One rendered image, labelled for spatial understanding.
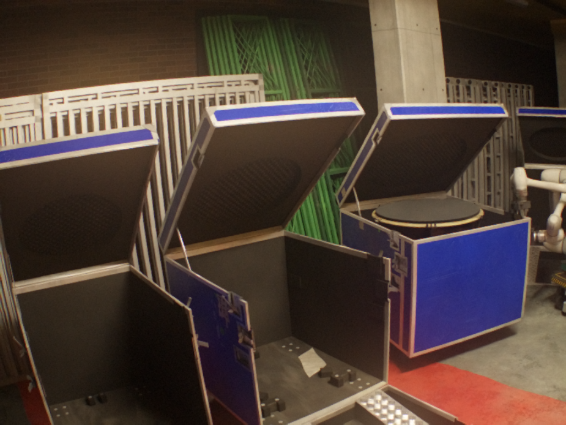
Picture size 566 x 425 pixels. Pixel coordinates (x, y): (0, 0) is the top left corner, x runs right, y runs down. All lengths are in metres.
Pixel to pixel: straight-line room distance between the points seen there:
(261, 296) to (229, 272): 0.31
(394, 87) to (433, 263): 1.84
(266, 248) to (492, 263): 1.53
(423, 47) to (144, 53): 2.73
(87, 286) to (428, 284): 2.05
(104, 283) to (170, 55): 3.02
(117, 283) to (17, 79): 2.55
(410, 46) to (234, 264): 2.43
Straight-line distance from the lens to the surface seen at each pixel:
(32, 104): 3.75
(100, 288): 3.02
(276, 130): 2.56
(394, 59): 4.52
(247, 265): 3.41
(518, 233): 3.65
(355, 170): 3.77
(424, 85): 4.68
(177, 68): 5.44
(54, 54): 5.01
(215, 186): 2.84
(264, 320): 3.59
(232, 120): 2.32
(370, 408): 2.89
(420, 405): 2.96
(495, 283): 3.62
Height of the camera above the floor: 1.77
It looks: 11 degrees down
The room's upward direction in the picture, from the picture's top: 4 degrees counter-clockwise
